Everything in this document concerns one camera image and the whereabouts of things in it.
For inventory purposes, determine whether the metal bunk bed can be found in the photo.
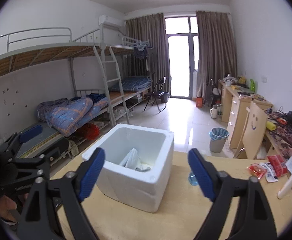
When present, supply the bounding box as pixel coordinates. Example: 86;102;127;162
0;25;148;158

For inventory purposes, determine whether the right brown curtain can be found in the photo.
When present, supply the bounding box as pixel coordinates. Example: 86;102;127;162
196;11;238;101

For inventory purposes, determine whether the red snack packet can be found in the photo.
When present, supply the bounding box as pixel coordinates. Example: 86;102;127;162
260;155;288;183

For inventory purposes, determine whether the blue plaid quilt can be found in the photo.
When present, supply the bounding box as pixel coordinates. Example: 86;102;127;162
36;93;109;137

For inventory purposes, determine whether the left brown curtain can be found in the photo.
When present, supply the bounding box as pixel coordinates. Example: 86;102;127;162
124;13;171;92

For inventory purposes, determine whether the orange snack packet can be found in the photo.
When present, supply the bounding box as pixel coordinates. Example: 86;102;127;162
248;163;267;180

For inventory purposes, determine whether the blue spray bottle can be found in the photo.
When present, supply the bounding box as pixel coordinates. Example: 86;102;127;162
188;171;198;186

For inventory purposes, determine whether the white styrofoam box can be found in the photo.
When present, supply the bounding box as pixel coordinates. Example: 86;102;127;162
82;124;174;213

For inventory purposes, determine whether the white air conditioner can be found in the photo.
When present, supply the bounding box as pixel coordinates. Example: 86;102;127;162
99;15;123;28

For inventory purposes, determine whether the left hand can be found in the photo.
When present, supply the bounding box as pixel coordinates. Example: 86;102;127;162
0;195;18;226

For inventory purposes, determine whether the white tissue paper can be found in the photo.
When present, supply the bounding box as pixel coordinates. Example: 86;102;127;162
119;148;141;170

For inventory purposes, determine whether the brown curtain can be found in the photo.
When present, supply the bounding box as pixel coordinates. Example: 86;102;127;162
196;11;238;101
124;13;171;92

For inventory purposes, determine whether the grey sock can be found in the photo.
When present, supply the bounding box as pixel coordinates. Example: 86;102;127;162
135;163;152;172

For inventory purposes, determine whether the wooden smiley chair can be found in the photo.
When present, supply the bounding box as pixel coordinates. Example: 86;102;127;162
234;101;268;159

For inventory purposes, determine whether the grey trash bin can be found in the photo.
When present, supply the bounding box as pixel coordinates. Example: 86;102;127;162
209;127;229;153

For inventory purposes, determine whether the wooden desk with drawers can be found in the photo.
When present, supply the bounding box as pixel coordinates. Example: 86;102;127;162
219;80;273;149

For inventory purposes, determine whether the black folding chair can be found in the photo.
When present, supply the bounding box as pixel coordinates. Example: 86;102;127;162
144;76;167;113

